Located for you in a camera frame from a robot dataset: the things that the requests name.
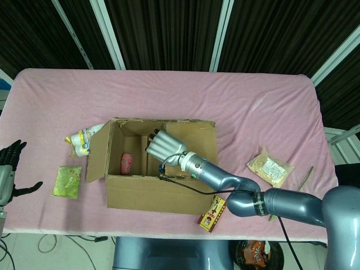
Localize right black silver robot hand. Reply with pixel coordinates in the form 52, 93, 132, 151
144, 128, 188, 165

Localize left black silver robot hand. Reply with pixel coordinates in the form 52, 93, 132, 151
0, 139, 43, 208

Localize brown cardboard box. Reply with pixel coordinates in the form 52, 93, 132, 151
85, 117, 220, 216

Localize pink can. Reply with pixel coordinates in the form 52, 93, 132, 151
120, 152, 134, 175

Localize pink tablecloth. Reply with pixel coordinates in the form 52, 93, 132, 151
0, 67, 347, 248

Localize green snack packet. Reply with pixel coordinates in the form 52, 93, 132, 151
52, 165, 83, 200

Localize red yellow small carton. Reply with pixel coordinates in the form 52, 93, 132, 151
196, 196, 227, 233

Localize pack of white bag rolls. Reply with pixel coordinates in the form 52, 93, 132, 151
65, 123, 105, 159

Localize clear bag of beige grains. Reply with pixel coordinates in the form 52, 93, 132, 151
246, 148, 295, 191

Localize black bin with orange wrapper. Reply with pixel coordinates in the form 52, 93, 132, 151
235, 240, 284, 270

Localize artificial orange tulip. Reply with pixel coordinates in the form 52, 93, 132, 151
268, 166, 314, 222

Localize black floor cables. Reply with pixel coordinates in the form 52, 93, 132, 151
0, 235, 109, 270

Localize white aluminium frame post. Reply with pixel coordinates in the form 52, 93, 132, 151
209, 0, 234, 73
89, 0, 126, 70
52, 0, 93, 70
310, 36, 360, 87

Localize silver aluminium profile rail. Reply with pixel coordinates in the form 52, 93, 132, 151
323, 126, 360, 146

